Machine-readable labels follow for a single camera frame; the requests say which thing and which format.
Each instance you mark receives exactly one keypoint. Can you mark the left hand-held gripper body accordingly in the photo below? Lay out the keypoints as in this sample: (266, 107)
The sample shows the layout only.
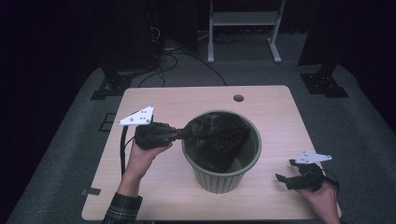
(152, 137)

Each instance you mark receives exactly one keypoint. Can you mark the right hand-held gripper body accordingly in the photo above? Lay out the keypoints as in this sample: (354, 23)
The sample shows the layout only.
(308, 180)

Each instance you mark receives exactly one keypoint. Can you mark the person's left hand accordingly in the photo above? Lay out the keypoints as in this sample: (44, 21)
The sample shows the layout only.
(140, 161)

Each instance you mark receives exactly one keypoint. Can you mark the white metal stand frame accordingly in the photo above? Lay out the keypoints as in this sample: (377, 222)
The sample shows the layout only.
(244, 18)

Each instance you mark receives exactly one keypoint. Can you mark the person's right hand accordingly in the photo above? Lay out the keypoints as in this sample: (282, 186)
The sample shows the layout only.
(323, 202)

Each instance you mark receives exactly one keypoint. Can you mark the green plastic trash bin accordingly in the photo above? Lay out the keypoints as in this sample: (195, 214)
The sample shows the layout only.
(218, 183)

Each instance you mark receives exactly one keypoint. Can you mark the grey tape strip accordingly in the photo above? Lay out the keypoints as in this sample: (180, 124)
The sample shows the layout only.
(91, 191)

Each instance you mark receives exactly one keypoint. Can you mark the black floor stand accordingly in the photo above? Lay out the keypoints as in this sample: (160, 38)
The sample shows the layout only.
(112, 88)
(323, 84)

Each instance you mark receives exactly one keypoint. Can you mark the black plastic trash bag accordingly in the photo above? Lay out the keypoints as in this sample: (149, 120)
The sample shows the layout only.
(218, 140)

